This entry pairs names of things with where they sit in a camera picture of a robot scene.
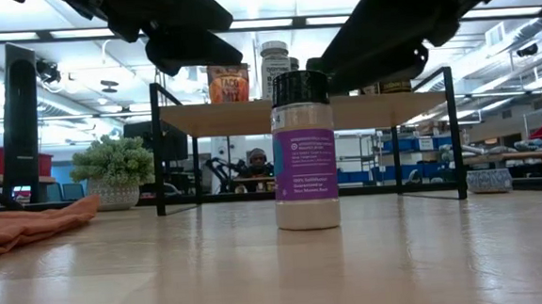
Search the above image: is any orange folded cloth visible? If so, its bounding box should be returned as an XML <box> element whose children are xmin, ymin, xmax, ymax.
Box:
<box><xmin>0</xmin><ymin>195</ymin><xmax>104</xmax><ymax>258</ymax></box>

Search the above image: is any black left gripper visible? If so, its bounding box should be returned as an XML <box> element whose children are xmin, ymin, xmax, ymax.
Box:
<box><xmin>56</xmin><ymin>0</ymin><xmax>245</xmax><ymax>85</ymax></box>

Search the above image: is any black overhead beam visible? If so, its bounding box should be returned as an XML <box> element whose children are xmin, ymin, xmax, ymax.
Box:
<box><xmin>0</xmin><ymin>0</ymin><xmax>542</xmax><ymax>51</ymax></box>

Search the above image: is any white candle in patterned tin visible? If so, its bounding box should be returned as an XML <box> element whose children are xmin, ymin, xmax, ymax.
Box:
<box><xmin>465</xmin><ymin>167</ymin><xmax>515</xmax><ymax>196</ymax></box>

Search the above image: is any black ceiling-mounted device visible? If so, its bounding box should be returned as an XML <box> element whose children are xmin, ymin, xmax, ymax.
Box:
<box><xmin>515</xmin><ymin>42</ymin><xmax>540</xmax><ymax>58</ymax></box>
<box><xmin>35</xmin><ymin>58</ymin><xmax>63</xmax><ymax>86</ymax></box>

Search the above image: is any blue chair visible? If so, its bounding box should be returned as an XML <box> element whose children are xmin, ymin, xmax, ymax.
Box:
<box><xmin>62</xmin><ymin>182</ymin><xmax>87</xmax><ymax>202</ymax></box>
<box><xmin>45</xmin><ymin>182</ymin><xmax>66</xmax><ymax>203</ymax></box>

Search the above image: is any green succulent in white pot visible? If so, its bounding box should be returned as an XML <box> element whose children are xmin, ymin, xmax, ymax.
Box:
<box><xmin>67</xmin><ymin>131</ymin><xmax>158</xmax><ymax>214</ymax></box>

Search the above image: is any black monitor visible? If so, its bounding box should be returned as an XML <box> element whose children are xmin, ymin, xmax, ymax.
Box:
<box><xmin>122</xmin><ymin>118</ymin><xmax>190</xmax><ymax>165</ymax></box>

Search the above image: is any onion sprinkle jar yellow lid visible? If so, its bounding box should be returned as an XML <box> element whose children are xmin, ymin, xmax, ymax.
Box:
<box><xmin>378</xmin><ymin>79</ymin><xmax>412</xmax><ymax>95</ymax></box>

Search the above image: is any blue storage bin rack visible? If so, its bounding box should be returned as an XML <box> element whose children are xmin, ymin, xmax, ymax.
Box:
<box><xmin>335</xmin><ymin>125</ymin><xmax>460</xmax><ymax>189</ymax></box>

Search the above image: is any orange taco mix packet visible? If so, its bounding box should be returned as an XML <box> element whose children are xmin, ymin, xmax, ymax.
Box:
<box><xmin>205</xmin><ymin>62</ymin><xmax>252</xmax><ymax>104</ymax></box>

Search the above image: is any black upright column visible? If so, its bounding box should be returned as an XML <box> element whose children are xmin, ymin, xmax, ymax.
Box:
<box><xmin>0</xmin><ymin>41</ymin><xmax>46</xmax><ymax>208</ymax></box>

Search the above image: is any bagel seasoning jar white lid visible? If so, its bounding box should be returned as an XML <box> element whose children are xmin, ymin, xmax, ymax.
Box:
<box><xmin>258</xmin><ymin>39</ymin><xmax>295</xmax><ymax>102</ymax></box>

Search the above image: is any person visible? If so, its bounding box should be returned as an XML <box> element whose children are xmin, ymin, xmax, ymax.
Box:
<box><xmin>245</xmin><ymin>146</ymin><xmax>276</xmax><ymax>192</ymax></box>

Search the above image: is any purple-label jar black lid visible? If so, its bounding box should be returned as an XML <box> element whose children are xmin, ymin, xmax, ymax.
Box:
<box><xmin>266</xmin><ymin>67</ymin><xmax>343</xmax><ymax>232</ymax></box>

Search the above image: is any wooden shelf black metal frame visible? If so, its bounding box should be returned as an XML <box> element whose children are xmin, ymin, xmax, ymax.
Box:
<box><xmin>148</xmin><ymin>63</ymin><xmax>470</xmax><ymax>219</ymax></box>

